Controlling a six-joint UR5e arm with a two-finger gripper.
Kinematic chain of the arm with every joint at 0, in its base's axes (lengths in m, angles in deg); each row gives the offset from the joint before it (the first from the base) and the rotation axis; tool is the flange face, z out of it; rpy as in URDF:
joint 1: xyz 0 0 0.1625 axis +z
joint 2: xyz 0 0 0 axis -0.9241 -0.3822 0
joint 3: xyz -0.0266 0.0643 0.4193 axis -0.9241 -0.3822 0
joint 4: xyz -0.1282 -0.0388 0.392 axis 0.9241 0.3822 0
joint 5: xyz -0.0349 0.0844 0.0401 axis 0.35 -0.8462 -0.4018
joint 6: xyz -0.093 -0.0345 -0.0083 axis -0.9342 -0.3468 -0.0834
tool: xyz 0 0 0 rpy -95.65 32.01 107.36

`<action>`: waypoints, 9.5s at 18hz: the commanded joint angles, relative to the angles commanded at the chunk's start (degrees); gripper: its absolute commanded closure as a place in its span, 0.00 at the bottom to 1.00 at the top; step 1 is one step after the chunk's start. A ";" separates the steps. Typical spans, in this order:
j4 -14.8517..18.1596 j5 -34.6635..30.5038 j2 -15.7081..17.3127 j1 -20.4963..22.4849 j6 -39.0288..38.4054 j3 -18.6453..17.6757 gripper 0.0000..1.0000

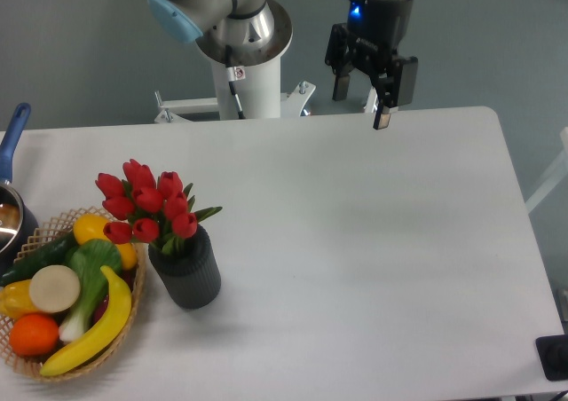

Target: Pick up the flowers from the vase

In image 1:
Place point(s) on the white frame at right edge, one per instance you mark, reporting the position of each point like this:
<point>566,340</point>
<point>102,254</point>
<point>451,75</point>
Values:
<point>555,173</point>

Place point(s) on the red tulip bouquet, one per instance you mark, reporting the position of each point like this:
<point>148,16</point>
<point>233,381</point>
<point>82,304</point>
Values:
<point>156,210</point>

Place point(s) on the blue-handled saucepan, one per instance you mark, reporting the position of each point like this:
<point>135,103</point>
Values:
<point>18,223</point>

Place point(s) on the yellow banana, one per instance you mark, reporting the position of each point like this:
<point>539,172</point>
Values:
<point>100,335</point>

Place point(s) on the woven wicker basket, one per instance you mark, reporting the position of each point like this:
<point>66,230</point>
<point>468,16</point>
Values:
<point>54,228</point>

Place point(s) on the green cucumber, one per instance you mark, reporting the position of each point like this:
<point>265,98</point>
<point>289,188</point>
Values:
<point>51,253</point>

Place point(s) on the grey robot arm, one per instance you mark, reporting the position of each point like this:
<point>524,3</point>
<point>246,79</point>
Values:
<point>244,41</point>

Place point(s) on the white table clamp bracket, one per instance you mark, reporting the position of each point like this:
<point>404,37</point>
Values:
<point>191,106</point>

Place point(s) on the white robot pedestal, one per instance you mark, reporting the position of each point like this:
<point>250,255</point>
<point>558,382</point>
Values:
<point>257,88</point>

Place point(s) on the beige round mushroom slice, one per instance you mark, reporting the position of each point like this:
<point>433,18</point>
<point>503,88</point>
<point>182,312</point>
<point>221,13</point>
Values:
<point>55,288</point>

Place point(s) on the yellow lemon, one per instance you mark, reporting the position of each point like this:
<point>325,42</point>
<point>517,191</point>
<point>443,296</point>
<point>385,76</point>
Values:
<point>93,227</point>

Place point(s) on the black device at table edge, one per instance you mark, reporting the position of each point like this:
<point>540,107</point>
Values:
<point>552,352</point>

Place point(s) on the yellow bell pepper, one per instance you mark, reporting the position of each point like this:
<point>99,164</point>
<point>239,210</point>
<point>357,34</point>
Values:
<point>16,301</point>

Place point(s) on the orange fruit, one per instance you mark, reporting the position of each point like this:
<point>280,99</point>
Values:
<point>34,335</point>

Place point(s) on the dark grey ribbed vase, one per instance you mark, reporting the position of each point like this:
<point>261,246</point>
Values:
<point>193,280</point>

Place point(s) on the green bok choy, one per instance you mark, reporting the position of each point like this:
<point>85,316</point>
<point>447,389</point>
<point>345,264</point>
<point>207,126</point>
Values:
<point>86,262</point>

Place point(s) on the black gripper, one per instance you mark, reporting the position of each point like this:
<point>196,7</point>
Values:
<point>369,41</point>

